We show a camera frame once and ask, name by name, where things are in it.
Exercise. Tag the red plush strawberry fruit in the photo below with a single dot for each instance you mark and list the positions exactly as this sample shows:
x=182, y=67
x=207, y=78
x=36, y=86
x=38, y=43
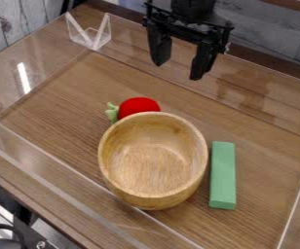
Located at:
x=132, y=106

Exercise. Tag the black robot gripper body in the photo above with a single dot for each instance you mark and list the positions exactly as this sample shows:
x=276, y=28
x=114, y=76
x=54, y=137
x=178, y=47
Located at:
x=190, y=20

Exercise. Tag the black metal bracket with bolt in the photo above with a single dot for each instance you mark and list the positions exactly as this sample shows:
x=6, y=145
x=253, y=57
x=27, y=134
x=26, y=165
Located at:
x=34, y=240

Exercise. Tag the clear acrylic tray enclosure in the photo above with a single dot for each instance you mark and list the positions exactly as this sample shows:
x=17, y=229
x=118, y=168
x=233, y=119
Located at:
x=56, y=87

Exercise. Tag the round wooden bowl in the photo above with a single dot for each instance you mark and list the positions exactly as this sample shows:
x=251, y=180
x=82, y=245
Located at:
x=153, y=158

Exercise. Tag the green rectangular block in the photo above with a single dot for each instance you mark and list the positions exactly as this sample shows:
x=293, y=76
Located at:
x=223, y=176

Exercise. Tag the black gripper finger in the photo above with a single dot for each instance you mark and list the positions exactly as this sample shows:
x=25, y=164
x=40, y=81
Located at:
x=204, y=59
x=160, y=44

